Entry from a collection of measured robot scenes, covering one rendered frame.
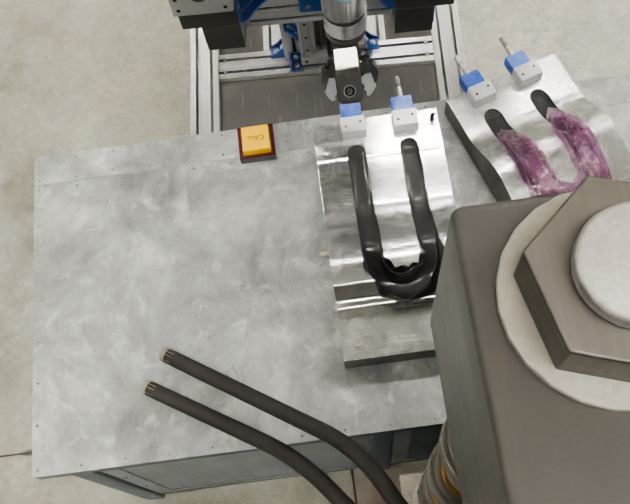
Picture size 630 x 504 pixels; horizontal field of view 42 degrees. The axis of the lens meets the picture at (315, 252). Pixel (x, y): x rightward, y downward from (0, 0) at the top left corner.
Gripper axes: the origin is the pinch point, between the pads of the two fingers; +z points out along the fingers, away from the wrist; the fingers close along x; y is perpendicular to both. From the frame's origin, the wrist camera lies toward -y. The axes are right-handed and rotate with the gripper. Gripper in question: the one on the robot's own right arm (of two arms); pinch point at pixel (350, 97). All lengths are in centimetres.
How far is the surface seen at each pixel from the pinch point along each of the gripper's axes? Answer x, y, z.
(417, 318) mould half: -6.8, -41.4, 15.0
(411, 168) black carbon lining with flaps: -10.5, -10.6, 12.9
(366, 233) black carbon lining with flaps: 0.6, -24.4, 10.5
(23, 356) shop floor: 106, -12, 101
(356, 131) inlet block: -0.5, -2.3, 9.5
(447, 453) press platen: -2, -76, -53
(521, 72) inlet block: -36.8, 8.1, 12.8
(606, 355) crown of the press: -4, -79, -103
